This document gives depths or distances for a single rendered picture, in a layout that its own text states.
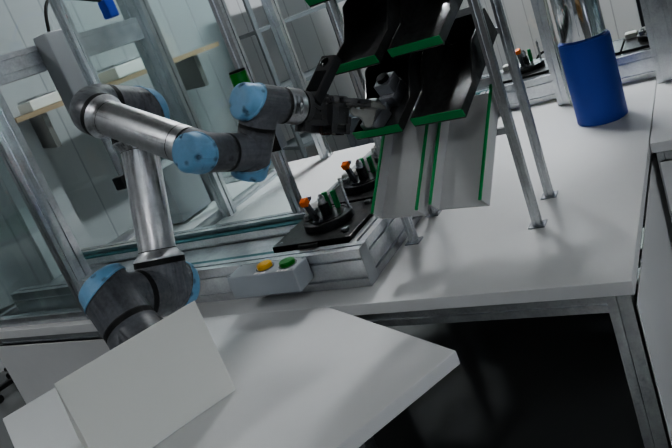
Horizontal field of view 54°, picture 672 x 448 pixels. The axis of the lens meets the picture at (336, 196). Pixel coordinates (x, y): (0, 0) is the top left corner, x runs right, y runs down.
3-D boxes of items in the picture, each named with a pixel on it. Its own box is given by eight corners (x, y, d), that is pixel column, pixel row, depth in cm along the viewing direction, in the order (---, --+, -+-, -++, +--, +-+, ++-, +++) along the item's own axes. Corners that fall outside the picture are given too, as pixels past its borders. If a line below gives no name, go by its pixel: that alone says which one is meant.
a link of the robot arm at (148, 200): (125, 325, 151) (84, 91, 153) (176, 311, 163) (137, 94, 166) (159, 322, 144) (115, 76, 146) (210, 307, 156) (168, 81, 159)
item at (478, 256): (635, 294, 123) (631, 280, 122) (99, 334, 200) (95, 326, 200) (658, 85, 237) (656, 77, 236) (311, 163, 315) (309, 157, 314)
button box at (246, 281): (301, 292, 159) (292, 269, 158) (234, 298, 170) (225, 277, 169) (314, 277, 165) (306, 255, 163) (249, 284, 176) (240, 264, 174)
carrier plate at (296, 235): (352, 243, 163) (349, 235, 163) (274, 254, 176) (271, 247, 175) (387, 202, 183) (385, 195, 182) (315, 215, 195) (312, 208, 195)
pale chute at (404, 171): (427, 215, 152) (416, 209, 149) (381, 219, 161) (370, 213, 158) (440, 105, 161) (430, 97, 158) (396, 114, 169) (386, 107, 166)
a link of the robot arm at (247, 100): (223, 119, 132) (230, 76, 130) (267, 123, 139) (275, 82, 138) (244, 128, 127) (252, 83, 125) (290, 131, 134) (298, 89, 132)
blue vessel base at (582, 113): (626, 120, 205) (606, 35, 198) (574, 130, 213) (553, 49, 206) (630, 105, 218) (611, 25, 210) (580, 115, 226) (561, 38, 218)
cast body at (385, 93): (399, 106, 156) (383, 84, 152) (384, 109, 159) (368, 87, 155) (410, 81, 160) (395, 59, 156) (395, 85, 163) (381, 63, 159)
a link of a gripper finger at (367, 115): (384, 129, 150) (346, 127, 146) (385, 102, 149) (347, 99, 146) (390, 128, 147) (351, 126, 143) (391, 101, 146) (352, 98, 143)
